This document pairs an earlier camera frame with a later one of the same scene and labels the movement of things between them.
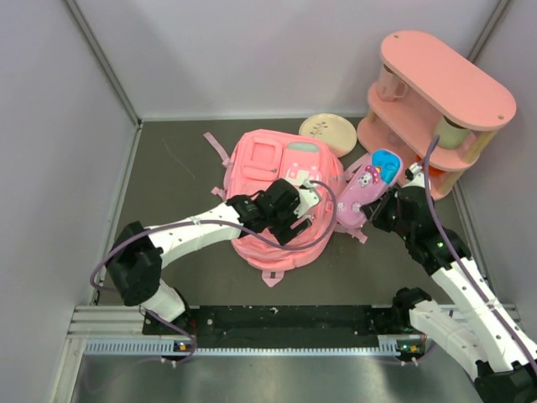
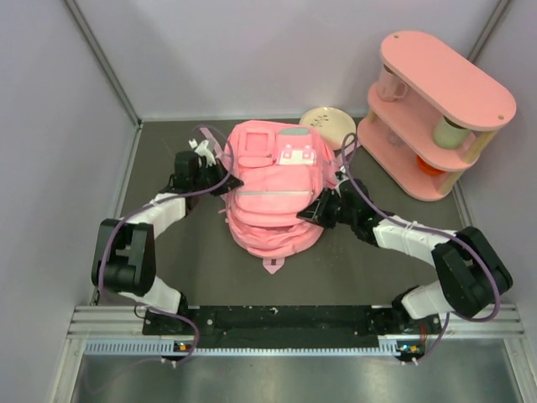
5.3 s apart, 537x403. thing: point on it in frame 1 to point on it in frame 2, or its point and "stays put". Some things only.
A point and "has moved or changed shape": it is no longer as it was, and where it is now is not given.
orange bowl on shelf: x=432 y=170 stays put
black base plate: x=279 y=327 stays put
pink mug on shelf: x=389 y=86 stays put
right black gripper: x=373 y=210 to x=317 y=211
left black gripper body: x=278 y=218 to x=209 y=176
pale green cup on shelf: x=450 y=135 stays put
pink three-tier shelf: x=435 y=112 stays put
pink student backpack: x=263 y=157 has moved or changed shape
